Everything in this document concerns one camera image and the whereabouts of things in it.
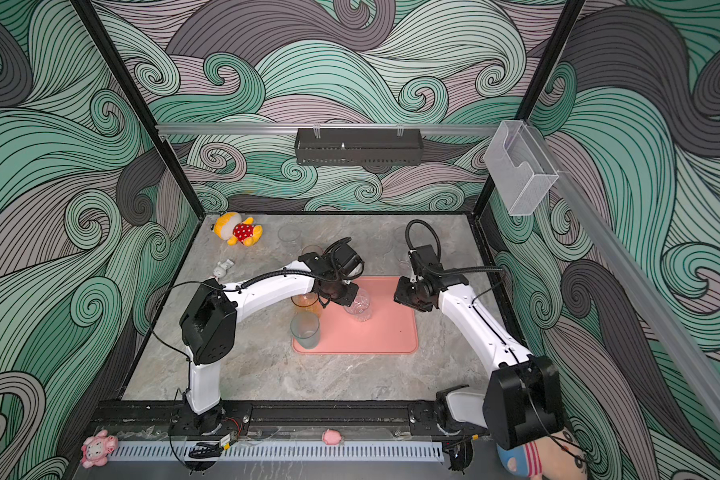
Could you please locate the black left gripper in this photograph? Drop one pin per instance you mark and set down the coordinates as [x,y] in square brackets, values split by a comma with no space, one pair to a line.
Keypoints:
[349,298]

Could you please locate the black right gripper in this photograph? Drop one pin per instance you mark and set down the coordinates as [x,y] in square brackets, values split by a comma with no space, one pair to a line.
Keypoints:
[401,294]

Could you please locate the clear faceted glass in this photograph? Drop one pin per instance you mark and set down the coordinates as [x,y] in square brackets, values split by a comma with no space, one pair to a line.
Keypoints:
[361,308]
[290,236]

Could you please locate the yellow plastic tumbler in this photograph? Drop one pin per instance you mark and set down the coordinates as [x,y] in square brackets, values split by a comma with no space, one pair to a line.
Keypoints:
[308,303]

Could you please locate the green textured plastic tumbler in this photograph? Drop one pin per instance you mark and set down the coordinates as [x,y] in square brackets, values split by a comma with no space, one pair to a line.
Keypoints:
[305,329]

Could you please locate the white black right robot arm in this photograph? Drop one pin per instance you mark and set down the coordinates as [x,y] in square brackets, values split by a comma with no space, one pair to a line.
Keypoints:
[523,400]

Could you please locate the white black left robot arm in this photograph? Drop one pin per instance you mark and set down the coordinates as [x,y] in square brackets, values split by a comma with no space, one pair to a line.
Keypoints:
[209,323]

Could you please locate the pink plastic tray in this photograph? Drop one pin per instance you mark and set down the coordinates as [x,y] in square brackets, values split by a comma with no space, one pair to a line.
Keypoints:
[391,329]

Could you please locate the clear upturned glass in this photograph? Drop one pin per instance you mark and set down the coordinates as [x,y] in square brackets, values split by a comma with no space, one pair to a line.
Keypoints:
[402,261]
[398,236]

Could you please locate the pink plastic cup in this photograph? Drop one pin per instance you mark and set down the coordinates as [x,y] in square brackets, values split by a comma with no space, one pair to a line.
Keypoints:
[313,250]

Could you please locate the yellow plush duck toy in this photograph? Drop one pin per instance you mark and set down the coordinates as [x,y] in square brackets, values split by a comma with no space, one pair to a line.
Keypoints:
[232,228]

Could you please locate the small pink pig toy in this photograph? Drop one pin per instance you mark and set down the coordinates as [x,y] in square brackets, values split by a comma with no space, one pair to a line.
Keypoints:
[332,437]

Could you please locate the pig plush striped shirt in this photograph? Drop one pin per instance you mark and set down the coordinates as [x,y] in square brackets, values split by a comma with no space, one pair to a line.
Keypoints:
[544,459]

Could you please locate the pink kitty plush toy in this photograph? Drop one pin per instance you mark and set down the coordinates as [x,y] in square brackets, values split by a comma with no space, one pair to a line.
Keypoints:
[97,449]

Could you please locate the black wall shelf basket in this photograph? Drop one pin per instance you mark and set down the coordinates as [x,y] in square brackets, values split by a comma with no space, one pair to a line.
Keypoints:
[373,147]

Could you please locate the clear acrylic wall box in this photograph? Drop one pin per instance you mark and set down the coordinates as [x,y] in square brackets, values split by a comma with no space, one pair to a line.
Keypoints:
[520,163]

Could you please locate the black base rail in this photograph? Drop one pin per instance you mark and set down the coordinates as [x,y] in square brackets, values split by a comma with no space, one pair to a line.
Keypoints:
[248,417]

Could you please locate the white slotted cable duct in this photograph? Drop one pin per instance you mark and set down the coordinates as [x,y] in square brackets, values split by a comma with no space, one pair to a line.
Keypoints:
[285,451]

